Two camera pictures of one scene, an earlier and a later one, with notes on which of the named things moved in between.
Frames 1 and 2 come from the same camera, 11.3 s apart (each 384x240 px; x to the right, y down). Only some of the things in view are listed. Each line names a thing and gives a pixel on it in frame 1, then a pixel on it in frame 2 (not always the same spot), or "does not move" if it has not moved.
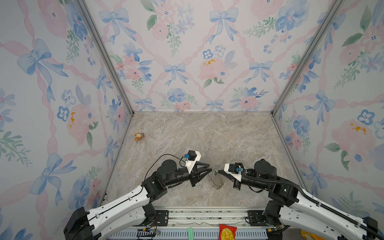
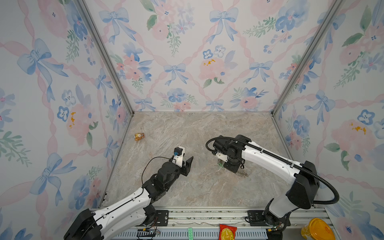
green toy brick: [190, 234] does not move
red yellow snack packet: [227, 232] does not move
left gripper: [194, 174] → [186, 168]
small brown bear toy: [138, 136] does not move
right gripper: [236, 183] → [231, 168]
